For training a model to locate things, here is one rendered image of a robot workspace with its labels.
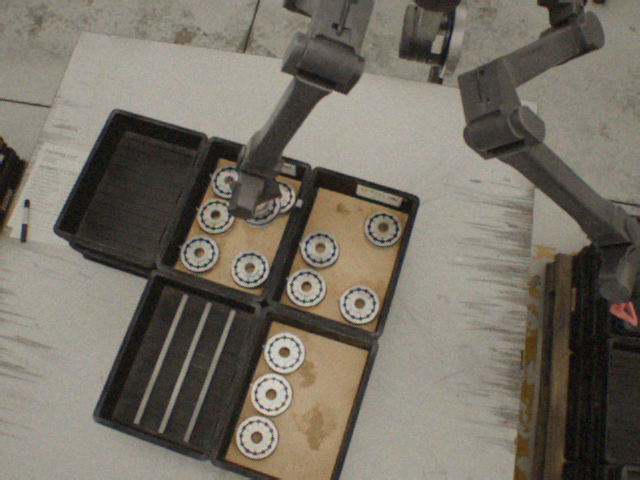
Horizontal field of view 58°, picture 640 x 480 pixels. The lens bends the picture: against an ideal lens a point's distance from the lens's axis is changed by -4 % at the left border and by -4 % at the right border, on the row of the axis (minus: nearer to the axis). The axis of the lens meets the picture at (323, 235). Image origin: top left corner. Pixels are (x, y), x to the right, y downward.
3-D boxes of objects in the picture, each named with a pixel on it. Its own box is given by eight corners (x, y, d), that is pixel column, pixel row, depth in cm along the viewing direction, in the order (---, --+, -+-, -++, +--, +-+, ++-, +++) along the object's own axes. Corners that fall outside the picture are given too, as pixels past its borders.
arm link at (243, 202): (285, 156, 120) (245, 143, 117) (273, 208, 116) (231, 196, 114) (270, 175, 130) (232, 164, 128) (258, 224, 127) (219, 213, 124)
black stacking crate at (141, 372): (164, 280, 160) (153, 268, 149) (266, 314, 158) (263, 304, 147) (106, 422, 147) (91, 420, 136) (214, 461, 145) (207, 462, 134)
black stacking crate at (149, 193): (125, 128, 176) (114, 108, 165) (215, 154, 173) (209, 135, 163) (68, 246, 163) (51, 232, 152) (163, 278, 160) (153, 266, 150)
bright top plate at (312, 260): (305, 228, 161) (305, 227, 161) (342, 235, 161) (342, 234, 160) (297, 263, 158) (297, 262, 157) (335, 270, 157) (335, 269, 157)
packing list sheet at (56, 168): (39, 141, 186) (38, 140, 186) (105, 152, 185) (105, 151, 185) (3, 235, 175) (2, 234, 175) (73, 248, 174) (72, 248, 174)
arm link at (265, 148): (369, 47, 86) (300, 20, 83) (363, 79, 84) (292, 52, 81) (283, 161, 124) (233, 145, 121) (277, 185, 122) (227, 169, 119)
